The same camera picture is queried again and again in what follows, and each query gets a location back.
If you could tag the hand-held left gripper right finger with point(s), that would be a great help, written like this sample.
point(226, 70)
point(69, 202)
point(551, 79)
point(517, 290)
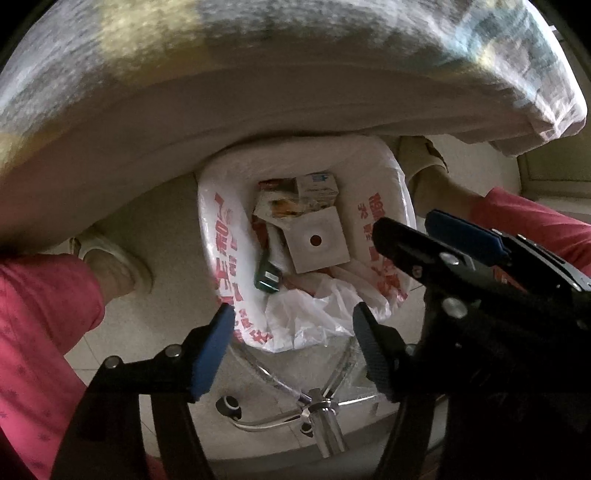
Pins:
point(374, 355)

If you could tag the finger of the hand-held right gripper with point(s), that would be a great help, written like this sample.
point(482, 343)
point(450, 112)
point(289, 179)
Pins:
point(461, 235)
point(415, 249)

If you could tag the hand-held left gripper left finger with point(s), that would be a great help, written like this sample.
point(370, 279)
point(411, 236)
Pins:
point(210, 350)

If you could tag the white red-print plastic bag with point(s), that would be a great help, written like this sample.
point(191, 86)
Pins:
point(221, 277)

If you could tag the white square box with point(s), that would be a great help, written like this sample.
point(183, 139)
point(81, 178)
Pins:
point(323, 254)

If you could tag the green black small packet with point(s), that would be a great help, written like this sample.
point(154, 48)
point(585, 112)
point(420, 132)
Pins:
point(268, 277)

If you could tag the blue white milk carton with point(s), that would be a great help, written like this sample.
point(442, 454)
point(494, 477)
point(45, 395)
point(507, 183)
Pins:
point(316, 187)

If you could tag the orange printed snack packet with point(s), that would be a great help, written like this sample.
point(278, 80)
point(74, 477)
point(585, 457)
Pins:
point(277, 205)

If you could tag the person's right leg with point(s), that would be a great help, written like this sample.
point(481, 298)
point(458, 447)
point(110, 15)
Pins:
point(545, 221)

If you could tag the person's leg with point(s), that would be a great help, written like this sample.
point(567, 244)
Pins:
point(545, 221)
point(37, 346)

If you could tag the beige slipper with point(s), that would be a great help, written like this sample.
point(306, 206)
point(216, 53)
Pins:
point(425, 157)

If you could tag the clear stool chrome base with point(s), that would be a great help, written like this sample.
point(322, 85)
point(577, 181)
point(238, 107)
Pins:
point(323, 429)

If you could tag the white slipper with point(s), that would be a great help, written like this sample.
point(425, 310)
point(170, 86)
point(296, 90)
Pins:
point(138, 277)

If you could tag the person's left leg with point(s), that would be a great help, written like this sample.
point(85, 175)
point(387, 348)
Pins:
point(37, 346)

